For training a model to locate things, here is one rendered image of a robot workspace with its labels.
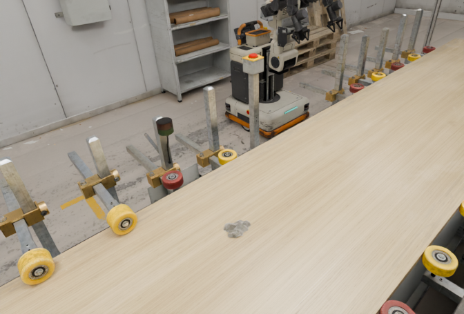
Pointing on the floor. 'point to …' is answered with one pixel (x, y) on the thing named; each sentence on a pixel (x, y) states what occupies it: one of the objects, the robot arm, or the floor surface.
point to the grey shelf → (174, 70)
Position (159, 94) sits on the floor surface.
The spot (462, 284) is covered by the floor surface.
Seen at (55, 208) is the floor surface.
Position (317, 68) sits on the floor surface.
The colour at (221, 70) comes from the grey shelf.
